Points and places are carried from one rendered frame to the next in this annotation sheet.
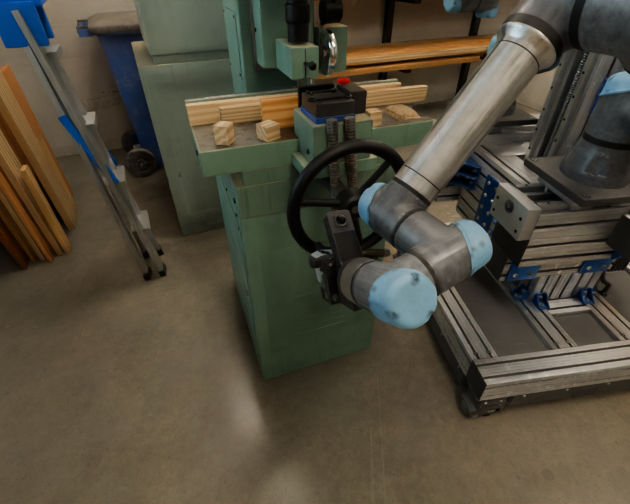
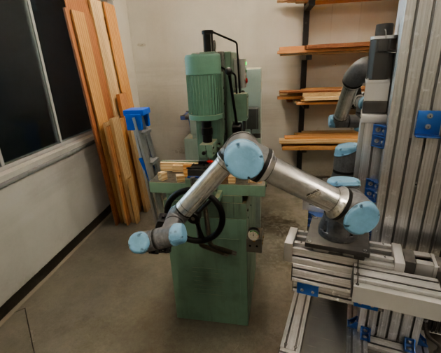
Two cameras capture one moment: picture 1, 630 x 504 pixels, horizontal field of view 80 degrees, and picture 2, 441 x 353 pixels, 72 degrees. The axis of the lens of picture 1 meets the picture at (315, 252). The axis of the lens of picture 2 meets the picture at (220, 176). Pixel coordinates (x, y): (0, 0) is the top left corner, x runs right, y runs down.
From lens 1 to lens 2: 0.92 m
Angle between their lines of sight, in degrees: 33
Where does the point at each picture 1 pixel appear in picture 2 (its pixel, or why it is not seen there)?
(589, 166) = (322, 225)
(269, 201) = not seen: hidden behind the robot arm
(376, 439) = not seen: outside the picture
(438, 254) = (158, 230)
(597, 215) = (333, 258)
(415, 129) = (254, 188)
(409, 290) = (136, 237)
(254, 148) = (171, 183)
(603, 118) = not seen: hidden behind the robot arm
